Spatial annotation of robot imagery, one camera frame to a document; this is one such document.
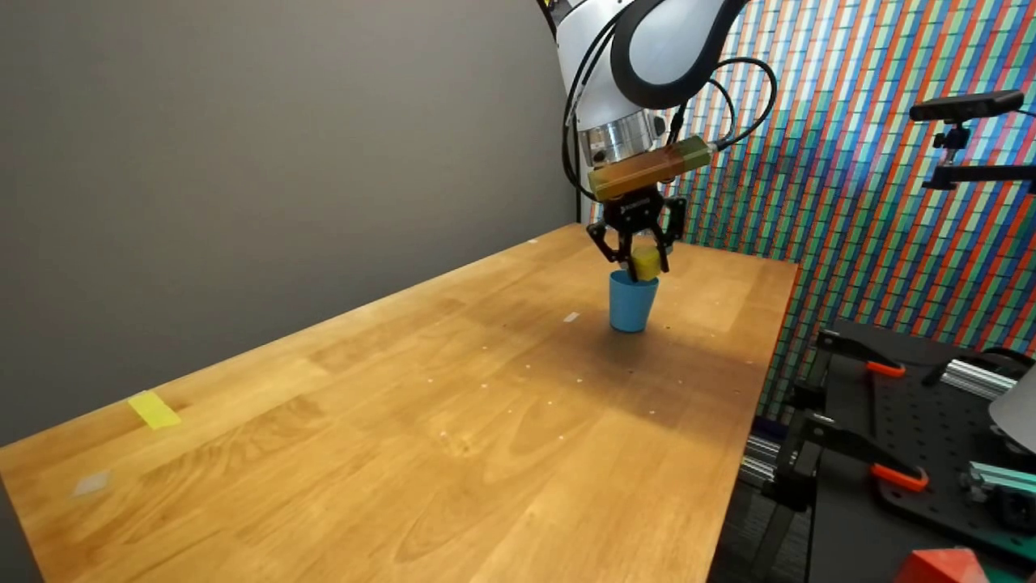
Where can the camera on mount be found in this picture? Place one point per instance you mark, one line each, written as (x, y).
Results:
(967, 107)

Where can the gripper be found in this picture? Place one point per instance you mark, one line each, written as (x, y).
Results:
(635, 212)

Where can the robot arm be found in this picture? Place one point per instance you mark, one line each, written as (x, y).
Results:
(595, 48)

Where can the light blue cup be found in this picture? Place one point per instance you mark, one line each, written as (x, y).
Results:
(631, 306)

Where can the yellow tape strip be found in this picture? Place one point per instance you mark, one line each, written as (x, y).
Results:
(154, 410)

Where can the aluminium extrusion bar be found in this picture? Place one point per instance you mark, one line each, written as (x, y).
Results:
(978, 379)

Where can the yellow block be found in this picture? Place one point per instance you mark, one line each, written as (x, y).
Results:
(646, 264)

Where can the red block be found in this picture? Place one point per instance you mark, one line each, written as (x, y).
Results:
(943, 567)

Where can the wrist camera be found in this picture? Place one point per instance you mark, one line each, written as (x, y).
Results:
(647, 168)

